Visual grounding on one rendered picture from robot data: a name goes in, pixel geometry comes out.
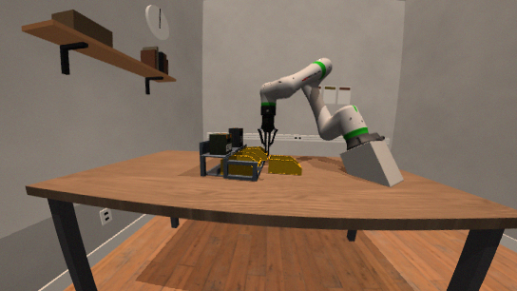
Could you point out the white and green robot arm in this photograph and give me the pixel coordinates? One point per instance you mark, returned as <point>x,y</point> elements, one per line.
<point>346,121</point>

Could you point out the yellow bin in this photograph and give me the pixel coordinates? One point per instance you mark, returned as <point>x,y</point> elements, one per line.
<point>284,165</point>
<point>250,154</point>
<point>257,150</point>
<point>245,170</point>

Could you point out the grey metal shelf rack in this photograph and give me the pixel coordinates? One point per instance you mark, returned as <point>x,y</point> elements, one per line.
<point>204,152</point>

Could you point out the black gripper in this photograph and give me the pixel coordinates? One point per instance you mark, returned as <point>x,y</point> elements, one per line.
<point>267,126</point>

